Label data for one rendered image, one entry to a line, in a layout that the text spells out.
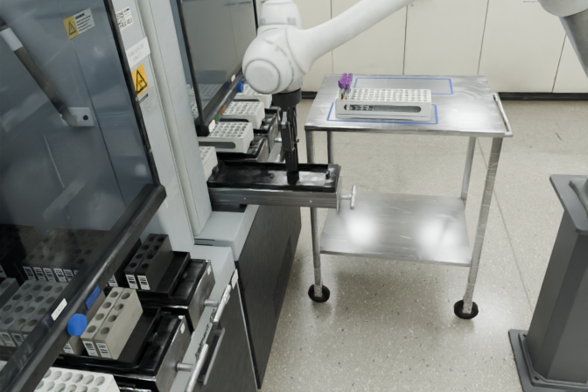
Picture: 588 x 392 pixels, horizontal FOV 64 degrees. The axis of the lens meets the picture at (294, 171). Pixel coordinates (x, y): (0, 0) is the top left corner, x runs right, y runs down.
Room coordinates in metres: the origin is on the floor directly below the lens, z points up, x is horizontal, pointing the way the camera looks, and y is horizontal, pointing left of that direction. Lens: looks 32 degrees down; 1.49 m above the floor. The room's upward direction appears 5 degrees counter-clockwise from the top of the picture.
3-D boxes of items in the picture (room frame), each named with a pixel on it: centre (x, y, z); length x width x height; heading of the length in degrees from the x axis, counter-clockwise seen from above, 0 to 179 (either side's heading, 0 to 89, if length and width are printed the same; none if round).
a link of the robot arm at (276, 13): (1.09, 0.01, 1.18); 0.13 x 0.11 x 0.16; 169
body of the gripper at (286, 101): (1.11, 0.00, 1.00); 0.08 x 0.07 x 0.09; 168
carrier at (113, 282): (0.73, 0.36, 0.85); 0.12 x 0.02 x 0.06; 168
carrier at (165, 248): (0.72, 0.29, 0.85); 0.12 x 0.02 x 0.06; 168
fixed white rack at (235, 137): (1.28, 0.27, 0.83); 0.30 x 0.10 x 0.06; 78
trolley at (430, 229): (1.48, -0.39, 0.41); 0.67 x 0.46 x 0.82; 76
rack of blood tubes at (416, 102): (1.38, -0.30, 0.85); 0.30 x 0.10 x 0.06; 75
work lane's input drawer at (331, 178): (1.11, 0.19, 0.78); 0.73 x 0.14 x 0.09; 78
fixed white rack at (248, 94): (1.58, 0.20, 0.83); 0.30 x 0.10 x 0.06; 78
